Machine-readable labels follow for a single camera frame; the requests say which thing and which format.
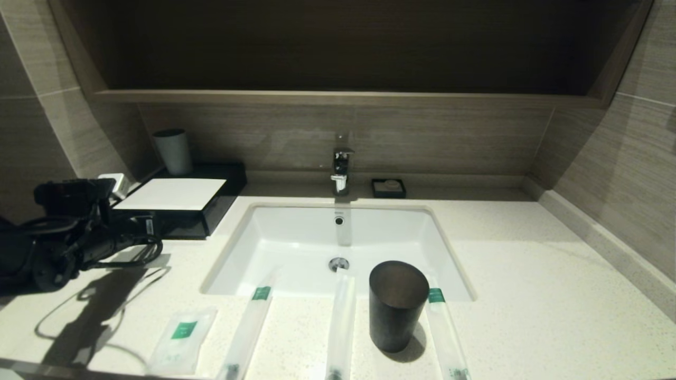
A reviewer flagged long dental kit packet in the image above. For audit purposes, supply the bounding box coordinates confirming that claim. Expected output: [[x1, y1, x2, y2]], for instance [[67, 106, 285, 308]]
[[215, 269, 280, 380]]

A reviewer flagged black box white ribbed top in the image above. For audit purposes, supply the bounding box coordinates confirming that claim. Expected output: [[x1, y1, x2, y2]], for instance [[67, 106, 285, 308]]
[[112, 161, 247, 239]]

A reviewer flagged grey cup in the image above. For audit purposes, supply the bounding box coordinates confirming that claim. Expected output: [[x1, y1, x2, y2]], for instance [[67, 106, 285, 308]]
[[153, 129, 193, 176]]

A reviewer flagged square shower cap packet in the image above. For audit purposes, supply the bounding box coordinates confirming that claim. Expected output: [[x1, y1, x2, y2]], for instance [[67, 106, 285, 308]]
[[145, 308, 218, 375]]

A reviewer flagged white sink basin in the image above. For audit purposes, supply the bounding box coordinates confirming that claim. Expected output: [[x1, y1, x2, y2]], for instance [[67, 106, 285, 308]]
[[201, 203, 476, 302]]

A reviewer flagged chrome faucet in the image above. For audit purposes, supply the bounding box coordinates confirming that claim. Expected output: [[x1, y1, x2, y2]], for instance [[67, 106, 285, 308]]
[[331, 134, 355, 197]]

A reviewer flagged long plain frosted packet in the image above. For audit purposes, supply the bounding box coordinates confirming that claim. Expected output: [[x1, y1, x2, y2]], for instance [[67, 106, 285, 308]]
[[323, 268, 357, 380]]

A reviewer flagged black soap dish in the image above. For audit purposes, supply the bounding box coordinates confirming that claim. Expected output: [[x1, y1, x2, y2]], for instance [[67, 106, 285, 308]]
[[371, 178, 407, 199]]

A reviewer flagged dark tumbler cup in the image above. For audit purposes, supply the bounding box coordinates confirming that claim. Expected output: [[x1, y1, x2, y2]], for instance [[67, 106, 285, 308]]
[[369, 260, 429, 353]]

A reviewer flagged long green label packet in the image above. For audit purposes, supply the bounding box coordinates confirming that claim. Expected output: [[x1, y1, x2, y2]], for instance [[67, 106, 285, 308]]
[[425, 274, 472, 380]]

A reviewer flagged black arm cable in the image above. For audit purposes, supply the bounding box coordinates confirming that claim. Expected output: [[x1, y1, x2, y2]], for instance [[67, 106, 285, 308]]
[[16, 214, 164, 271]]

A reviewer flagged wooden wall shelf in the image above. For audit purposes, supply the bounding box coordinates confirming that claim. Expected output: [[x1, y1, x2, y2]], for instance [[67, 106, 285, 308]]
[[48, 0, 654, 109]]

